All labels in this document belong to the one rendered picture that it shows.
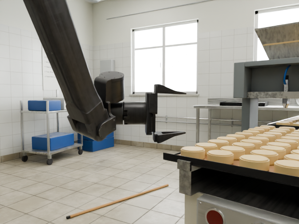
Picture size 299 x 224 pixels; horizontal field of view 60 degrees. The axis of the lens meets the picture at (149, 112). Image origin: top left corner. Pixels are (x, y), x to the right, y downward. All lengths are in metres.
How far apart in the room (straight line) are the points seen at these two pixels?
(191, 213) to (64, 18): 0.44
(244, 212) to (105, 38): 5.44
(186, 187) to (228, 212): 0.09
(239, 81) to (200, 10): 3.68
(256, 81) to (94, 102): 0.90
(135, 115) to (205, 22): 4.20
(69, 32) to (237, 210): 0.41
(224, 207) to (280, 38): 0.88
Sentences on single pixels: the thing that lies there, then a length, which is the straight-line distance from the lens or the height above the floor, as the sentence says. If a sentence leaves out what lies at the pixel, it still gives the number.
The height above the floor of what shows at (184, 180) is 0.87.
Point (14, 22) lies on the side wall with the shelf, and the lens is 4.83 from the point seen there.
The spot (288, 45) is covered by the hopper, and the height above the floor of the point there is 1.24.
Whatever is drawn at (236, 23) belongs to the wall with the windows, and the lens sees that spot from 4.61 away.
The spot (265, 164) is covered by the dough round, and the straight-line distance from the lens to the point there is 0.49.
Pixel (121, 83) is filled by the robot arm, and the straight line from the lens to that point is 0.59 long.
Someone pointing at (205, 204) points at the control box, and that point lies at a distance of 0.52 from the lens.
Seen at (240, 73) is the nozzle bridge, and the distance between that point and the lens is 1.23.
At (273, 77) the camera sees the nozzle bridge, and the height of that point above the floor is 1.11.
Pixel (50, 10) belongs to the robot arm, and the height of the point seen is 1.16.
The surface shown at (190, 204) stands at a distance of 0.58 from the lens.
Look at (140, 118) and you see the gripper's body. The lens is 0.61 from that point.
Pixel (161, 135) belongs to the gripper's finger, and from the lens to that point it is 0.62.
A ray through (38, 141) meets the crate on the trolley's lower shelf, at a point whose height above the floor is 0.32.
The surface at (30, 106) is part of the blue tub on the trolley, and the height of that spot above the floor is 0.87.
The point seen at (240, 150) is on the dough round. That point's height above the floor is 0.92.
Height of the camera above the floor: 1.03
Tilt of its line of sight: 4 degrees down
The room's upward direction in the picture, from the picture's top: straight up
